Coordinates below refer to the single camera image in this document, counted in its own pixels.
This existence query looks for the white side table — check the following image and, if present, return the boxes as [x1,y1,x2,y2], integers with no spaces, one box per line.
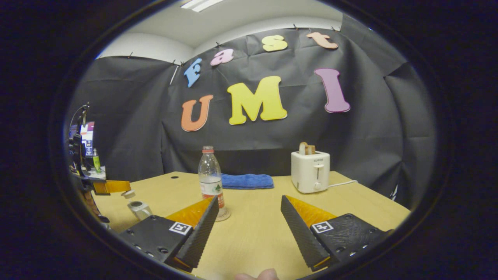
[86,166,107,180]

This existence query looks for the blue towel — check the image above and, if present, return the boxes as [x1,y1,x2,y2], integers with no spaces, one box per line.
[220,173,274,190]

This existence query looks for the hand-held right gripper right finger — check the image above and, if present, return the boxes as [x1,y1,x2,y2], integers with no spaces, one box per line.
[280,194,394,272]

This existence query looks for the white floral teacup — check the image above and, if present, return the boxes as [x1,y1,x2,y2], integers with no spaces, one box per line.
[127,200,153,221]

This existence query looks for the clear plastic water bottle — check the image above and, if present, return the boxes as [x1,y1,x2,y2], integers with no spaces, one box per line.
[198,146,226,218]

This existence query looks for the computer monitor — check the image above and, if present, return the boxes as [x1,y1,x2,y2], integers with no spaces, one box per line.
[80,121,95,157]

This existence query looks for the white toaster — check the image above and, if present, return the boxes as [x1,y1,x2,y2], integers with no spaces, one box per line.
[291,150,331,194]

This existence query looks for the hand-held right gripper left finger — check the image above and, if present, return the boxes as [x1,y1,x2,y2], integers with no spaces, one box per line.
[118,195,220,273]

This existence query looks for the ceiling light panel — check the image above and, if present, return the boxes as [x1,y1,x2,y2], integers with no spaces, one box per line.
[180,0,226,13]

